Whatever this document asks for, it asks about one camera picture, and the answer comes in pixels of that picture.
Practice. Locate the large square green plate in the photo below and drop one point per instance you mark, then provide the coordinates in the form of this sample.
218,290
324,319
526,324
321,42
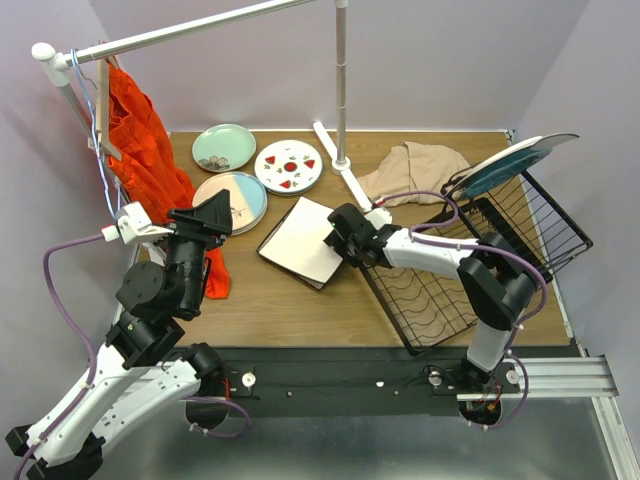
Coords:
296,243

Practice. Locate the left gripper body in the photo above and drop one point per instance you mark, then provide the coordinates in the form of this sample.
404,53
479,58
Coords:
192,244

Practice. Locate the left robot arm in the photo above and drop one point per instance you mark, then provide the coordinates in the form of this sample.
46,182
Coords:
129,377

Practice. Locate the white blue rimmed plate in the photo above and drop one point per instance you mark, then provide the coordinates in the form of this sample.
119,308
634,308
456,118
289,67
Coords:
288,163

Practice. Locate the square leaf pattern plate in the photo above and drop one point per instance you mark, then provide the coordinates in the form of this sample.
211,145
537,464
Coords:
317,285

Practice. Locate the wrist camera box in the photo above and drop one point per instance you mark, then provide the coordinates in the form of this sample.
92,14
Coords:
379,216
134,226

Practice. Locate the white clothes rack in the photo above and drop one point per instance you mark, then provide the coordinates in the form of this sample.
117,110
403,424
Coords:
55,65

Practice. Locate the beige cloth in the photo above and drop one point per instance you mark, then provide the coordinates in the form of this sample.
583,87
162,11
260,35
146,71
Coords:
413,167

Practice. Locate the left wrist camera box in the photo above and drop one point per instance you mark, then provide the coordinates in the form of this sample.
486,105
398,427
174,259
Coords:
134,226

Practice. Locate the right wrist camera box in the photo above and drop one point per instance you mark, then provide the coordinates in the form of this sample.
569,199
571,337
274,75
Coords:
379,216

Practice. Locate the blue wire hanger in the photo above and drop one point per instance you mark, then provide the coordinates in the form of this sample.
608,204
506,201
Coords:
91,96

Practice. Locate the orange garment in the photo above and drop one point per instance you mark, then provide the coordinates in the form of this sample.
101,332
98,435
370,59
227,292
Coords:
146,169

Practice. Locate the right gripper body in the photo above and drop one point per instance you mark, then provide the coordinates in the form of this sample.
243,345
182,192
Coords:
344,248

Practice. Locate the cream and teal plate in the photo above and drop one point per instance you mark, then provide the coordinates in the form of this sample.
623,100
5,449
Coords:
248,198

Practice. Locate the black mounting rail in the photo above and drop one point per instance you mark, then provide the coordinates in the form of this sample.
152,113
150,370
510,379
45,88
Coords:
344,382

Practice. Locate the wooden clip hanger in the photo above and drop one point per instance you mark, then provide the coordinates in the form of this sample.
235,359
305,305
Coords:
102,108

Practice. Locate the green round plate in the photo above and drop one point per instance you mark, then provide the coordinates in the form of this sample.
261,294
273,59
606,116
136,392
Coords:
223,148

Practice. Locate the teal round plate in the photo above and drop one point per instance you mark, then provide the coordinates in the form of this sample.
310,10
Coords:
499,172

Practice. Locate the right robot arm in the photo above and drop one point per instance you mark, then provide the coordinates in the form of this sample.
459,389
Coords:
503,289

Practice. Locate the black wire dish rack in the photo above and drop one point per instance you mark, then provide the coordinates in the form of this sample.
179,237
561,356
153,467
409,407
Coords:
427,310

